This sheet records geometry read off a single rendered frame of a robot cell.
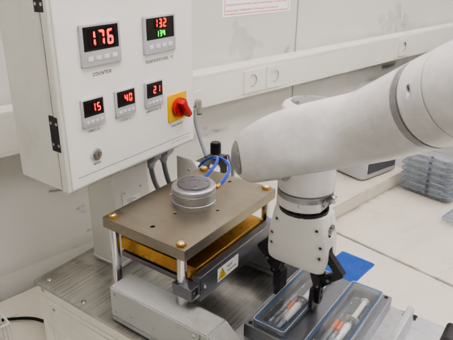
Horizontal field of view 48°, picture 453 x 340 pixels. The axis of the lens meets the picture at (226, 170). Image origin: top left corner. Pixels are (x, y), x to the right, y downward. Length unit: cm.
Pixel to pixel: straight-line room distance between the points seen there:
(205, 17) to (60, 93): 73
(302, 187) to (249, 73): 87
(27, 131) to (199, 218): 32
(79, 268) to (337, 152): 66
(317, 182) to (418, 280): 75
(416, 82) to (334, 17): 146
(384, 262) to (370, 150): 92
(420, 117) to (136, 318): 59
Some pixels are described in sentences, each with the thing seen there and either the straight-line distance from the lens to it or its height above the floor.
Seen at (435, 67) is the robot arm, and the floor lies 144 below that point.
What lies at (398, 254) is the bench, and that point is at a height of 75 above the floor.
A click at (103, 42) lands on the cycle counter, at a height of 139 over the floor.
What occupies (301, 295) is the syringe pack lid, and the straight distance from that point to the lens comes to 87.
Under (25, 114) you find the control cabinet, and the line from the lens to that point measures 91.
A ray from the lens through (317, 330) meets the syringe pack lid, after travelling 81.
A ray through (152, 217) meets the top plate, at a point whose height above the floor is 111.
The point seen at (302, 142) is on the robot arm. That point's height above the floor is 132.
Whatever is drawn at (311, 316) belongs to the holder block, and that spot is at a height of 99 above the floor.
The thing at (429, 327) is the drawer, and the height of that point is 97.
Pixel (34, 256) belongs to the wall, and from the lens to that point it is 137.
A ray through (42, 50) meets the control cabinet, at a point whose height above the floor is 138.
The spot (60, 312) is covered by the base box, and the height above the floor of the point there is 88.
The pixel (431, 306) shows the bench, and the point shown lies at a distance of 135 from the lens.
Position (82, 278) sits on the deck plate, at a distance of 106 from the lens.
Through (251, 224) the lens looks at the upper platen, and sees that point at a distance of 95.
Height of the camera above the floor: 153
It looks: 23 degrees down
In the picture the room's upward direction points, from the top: 1 degrees clockwise
